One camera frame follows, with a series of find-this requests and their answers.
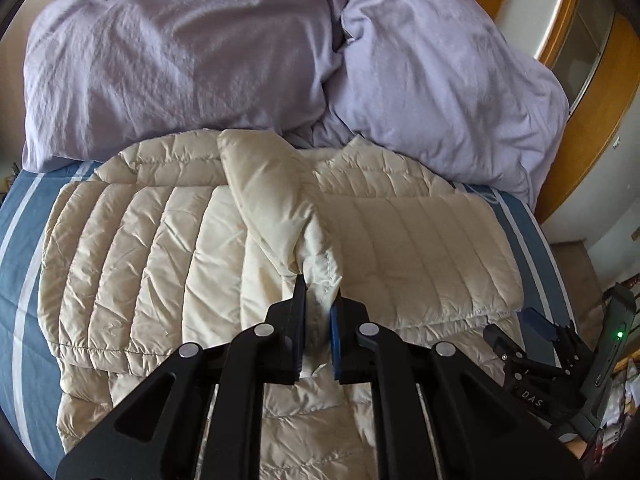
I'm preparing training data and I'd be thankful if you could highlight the cream quilted puffer jacket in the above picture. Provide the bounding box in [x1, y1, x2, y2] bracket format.
[39, 129, 525, 480]

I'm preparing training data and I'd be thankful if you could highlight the wooden headboard cabinet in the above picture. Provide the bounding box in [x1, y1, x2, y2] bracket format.
[440, 0, 640, 223]

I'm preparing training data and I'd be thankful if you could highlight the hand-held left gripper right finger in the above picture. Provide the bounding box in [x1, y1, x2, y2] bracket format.
[329, 294, 586, 480]

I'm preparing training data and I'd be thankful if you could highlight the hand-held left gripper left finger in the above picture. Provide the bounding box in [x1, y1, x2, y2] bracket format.
[55, 275, 307, 480]

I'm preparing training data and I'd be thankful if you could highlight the pile of colourful papers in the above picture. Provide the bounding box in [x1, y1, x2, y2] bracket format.
[595, 355, 640, 461]

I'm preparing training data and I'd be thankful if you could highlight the blue striped bed sheet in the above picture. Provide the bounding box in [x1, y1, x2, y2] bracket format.
[0, 160, 591, 480]

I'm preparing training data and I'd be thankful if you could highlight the lavender pillow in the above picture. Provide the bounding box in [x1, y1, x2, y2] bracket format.
[312, 0, 571, 211]
[22, 0, 348, 173]

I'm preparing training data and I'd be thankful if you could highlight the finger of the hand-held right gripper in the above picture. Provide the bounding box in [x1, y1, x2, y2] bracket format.
[520, 308, 573, 356]
[484, 324, 526, 361]

